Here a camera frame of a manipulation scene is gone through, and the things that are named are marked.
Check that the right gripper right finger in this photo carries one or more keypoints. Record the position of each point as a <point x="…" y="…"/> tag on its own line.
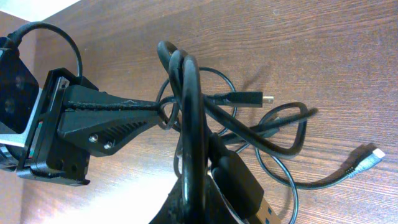
<point x="216" y="209"/>

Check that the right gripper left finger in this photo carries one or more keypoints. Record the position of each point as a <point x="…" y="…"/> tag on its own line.
<point x="172" y="210"/>

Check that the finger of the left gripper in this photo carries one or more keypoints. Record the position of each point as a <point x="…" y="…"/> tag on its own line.
<point x="82" y="98"/>
<point x="103" y="133"/>

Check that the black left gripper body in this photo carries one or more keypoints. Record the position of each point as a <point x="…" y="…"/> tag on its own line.
<point x="52" y="155"/>

